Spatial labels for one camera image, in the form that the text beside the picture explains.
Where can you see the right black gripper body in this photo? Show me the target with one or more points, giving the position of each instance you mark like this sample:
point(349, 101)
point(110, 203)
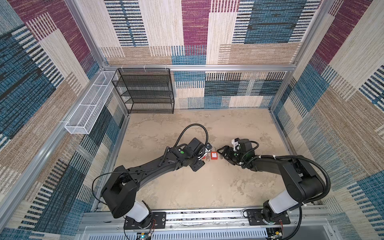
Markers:
point(234, 156)

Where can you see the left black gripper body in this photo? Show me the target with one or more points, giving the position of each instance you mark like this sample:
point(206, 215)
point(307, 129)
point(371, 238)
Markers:
point(196, 164)

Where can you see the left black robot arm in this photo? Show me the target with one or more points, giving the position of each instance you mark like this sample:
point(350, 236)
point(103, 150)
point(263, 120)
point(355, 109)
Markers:
point(121, 188)

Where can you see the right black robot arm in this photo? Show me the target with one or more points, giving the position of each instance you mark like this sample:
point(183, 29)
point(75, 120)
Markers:
point(305, 180)

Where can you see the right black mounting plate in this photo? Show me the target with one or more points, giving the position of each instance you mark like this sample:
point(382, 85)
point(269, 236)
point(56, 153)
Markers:
point(257, 217)

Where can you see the black mounting plate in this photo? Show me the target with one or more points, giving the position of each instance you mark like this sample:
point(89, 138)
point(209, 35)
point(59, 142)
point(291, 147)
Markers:
point(257, 217)
point(155, 220)

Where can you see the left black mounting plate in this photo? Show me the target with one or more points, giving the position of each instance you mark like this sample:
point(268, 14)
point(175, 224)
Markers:
point(155, 220)

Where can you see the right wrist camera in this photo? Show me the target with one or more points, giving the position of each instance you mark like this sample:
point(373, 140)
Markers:
point(235, 143)

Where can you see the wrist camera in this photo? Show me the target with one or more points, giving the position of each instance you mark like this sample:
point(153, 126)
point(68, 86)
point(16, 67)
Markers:
point(235, 143)
point(208, 148)

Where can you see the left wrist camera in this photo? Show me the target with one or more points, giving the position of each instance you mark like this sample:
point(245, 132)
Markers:
point(208, 148)

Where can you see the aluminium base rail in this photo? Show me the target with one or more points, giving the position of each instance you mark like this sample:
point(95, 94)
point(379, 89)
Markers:
point(313, 222)

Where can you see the black wire shelf rack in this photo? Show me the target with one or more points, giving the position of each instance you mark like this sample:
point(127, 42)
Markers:
point(145, 91)

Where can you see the white wire mesh basket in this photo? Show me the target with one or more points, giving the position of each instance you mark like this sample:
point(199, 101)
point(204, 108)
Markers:
point(87, 112)

